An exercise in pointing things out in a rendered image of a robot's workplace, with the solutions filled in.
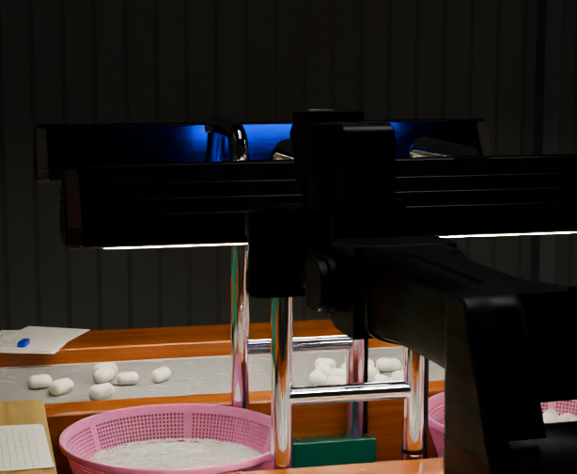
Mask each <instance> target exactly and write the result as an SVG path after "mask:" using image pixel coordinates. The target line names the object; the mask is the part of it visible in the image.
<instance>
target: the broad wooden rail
mask: <svg viewBox="0 0 577 474"><path fill-rule="evenodd" d="M331 335H346V334H344V333H343V332H341V331H339V330H338V329H336V328H335V326H334V325H333V323H332V321H331V320H313V321H293V337H312V336H331ZM270 338H271V323H253V324H250V340H255V339H270ZM398 346H402V345H400V344H393V343H388V342H384V341H381V340H376V339H368V348H380V347H398ZM201 356H230V324H214V325H194V326H174V327H154V328H135V329H115V330H95V331H87V332H85V333H84V334H82V335H80V336H78V337H76V338H75V339H73V340H70V341H68V342H67V343H66V344H65V345H64V346H62V347H61V348H60V349H59V351H58V352H56V353H55V354H13V353H0V368H5V367H22V366H40V365H58V364H76V363H94V362H112V361H130V360H148V359H166V358H184V357H201Z"/></svg>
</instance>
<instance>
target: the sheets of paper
mask: <svg viewBox="0 0 577 474"><path fill-rule="evenodd" d="M48 467H54V463H53V461H52V457H51V453H50V450H49V446H48V442H47V438H46V434H45V431H44V427H43V425H41V424H27V425H9V426H0V471H10V470H23V469H36V468H48Z"/></svg>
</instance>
